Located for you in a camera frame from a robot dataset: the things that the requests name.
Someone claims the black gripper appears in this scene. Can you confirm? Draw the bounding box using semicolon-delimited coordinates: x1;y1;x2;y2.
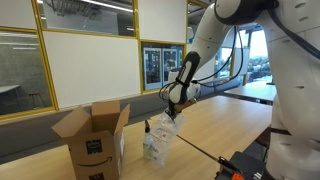
165;101;181;121

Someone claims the large clear plastic bag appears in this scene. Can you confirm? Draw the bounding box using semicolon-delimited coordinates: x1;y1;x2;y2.
143;111;186;168

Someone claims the yellow spray bottle black nozzle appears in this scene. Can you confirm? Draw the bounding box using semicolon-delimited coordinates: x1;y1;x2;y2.
142;119;155;160

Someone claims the brown cardboard shipping box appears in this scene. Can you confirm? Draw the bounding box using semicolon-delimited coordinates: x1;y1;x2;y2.
51;99;131;180

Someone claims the black box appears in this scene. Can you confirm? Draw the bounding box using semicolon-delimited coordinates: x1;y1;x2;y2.
229;151;266;180

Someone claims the grey upholstered bench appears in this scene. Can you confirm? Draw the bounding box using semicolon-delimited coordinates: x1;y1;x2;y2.
0;76;241;164

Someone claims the white framed poster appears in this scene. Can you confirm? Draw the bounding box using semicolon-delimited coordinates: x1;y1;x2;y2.
162;48;180;88
143;47;163;91

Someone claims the black and orange clamp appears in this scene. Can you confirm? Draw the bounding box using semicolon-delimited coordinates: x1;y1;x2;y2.
214;155;246;180

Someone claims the wooden background table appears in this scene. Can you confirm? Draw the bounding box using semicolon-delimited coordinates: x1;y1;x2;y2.
223;80;274;104

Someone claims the wooden stool behind glass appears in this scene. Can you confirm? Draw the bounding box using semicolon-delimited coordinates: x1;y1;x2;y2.
29;92;44;109

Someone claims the white table behind glass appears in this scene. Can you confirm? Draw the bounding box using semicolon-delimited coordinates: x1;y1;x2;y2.
0;84;22;114

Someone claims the wrist camera on wooden mount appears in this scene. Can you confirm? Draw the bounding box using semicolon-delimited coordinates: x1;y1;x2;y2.
174;97;198;113

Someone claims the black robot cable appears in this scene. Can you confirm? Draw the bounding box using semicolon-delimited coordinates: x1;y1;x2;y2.
159;9;320;103

